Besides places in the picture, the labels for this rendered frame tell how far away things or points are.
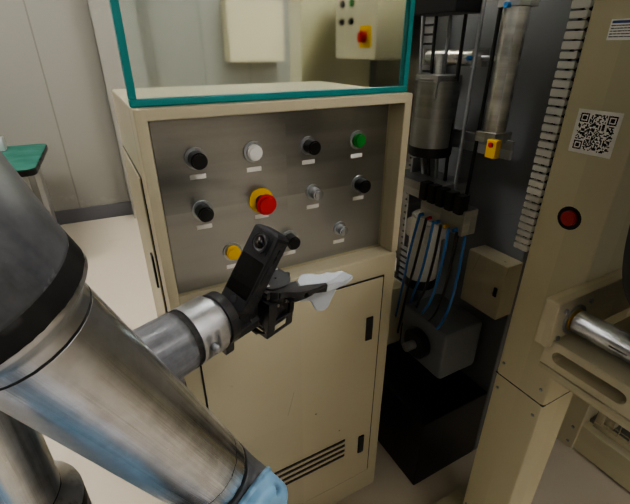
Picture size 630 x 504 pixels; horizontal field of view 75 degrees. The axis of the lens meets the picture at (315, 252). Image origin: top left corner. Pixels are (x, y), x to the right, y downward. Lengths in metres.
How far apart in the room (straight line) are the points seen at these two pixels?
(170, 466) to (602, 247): 0.81
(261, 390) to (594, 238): 0.77
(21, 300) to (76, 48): 3.68
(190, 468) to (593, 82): 0.83
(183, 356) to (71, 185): 3.60
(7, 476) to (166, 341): 0.16
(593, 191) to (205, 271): 0.75
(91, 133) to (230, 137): 3.17
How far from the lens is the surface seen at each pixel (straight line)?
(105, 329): 0.26
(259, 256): 0.52
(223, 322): 0.50
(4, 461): 0.44
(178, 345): 0.48
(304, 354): 1.03
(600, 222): 0.90
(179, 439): 0.34
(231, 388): 1.00
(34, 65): 3.90
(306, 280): 0.57
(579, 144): 0.90
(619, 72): 0.88
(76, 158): 3.97
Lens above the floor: 1.35
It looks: 27 degrees down
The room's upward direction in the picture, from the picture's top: straight up
